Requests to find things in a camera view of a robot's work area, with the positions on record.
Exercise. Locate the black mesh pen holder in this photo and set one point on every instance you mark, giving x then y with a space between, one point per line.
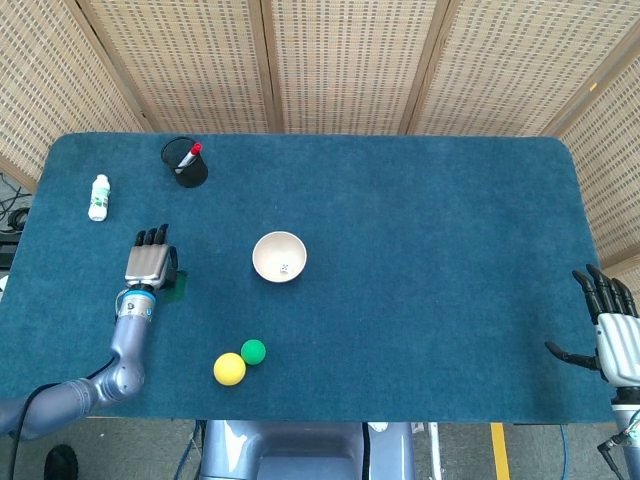
187 167

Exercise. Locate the green foam ball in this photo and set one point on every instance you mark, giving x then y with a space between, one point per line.
253 352

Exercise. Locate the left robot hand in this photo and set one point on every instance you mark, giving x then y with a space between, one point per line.
148 262

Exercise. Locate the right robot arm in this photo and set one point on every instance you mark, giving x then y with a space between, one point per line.
627 425

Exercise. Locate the white plastic bottle green label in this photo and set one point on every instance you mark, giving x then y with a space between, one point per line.
100 198

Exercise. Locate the yellow foam ball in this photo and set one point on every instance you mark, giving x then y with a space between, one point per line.
229 369

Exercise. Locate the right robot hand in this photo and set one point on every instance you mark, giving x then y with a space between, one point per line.
607 325

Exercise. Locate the blue carpet table cover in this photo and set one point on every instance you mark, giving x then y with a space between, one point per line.
350 280

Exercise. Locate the black round floor object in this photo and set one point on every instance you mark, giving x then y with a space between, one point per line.
61 462

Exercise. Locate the woven rattan folding screen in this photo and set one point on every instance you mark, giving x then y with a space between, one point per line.
320 65

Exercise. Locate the cream ceramic bowl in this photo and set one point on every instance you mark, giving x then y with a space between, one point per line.
279 256

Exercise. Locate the green object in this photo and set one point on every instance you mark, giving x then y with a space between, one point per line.
179 289

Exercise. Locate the red capped marker pen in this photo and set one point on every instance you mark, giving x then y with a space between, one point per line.
189 156

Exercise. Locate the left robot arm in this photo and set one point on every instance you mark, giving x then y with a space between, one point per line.
100 360

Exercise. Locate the grey robot torso base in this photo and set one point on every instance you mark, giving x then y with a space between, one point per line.
305 450

